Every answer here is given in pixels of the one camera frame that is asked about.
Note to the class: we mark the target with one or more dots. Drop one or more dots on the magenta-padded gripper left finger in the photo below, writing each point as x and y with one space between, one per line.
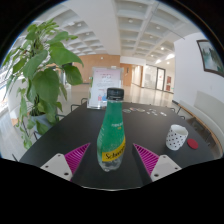
57 165

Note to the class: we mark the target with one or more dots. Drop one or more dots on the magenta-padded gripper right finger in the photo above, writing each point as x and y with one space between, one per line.
165 166

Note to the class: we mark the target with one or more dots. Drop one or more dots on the green-labelled clear drink bottle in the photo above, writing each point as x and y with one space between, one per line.
111 133

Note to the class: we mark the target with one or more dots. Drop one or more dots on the white black-dotted cup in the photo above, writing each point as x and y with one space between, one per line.
176 137

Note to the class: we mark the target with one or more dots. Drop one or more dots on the flat round red coaster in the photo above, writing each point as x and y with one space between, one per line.
192 144

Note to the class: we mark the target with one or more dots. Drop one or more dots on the black metal chair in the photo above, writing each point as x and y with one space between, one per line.
183 116
75 105
173 108
84 98

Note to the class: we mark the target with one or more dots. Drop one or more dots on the small green round badge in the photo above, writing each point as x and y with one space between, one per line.
126 111

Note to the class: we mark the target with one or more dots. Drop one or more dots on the green leafy potted plant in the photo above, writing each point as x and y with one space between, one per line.
45 83

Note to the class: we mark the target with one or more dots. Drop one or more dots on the black-framed glass door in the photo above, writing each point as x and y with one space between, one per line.
160 79

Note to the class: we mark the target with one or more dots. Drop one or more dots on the clear acrylic sign stand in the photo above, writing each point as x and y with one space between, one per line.
105 86

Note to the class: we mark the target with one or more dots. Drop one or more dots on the dark-framed landscape picture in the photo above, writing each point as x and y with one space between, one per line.
211 58

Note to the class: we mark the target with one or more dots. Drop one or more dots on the recessed ceiling lights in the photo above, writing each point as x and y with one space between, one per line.
130 20

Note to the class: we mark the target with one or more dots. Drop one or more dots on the long white wall bench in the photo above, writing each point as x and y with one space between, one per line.
206 108

